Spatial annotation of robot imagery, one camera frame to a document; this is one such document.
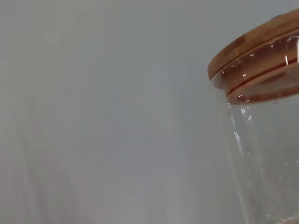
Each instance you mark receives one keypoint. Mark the glass water dispenser jar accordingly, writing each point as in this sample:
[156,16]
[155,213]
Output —
[268,163]

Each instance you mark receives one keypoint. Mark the wooden jar lid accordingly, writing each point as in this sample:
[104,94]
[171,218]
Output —
[257,46]

